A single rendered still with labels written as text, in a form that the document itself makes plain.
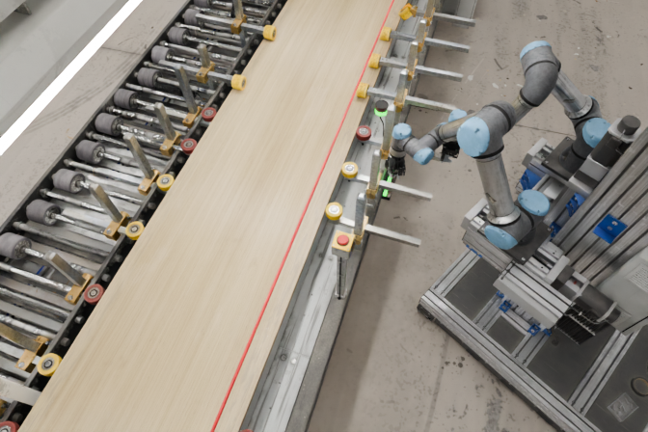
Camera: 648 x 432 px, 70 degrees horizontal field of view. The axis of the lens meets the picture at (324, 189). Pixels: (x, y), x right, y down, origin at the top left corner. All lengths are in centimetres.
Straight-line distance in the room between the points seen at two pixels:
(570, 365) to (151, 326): 208
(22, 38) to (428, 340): 258
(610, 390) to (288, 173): 195
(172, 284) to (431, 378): 153
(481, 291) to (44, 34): 253
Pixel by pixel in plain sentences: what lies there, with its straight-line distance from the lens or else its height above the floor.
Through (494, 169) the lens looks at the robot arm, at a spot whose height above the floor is 146.
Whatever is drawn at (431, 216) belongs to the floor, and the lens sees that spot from 326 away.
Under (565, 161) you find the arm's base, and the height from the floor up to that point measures 107.
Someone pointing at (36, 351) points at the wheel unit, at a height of 85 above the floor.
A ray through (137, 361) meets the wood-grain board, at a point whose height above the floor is 90.
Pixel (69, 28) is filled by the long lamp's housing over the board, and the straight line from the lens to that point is 73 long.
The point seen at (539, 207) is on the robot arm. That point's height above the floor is 127.
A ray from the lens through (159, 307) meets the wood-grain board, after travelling 208.
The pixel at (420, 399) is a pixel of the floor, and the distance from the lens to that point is 282.
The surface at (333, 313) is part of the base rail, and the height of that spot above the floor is 70.
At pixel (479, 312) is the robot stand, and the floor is 23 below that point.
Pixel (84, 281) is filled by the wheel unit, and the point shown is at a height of 84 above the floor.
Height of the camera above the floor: 274
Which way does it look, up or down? 56 degrees down
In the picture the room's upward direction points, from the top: 2 degrees counter-clockwise
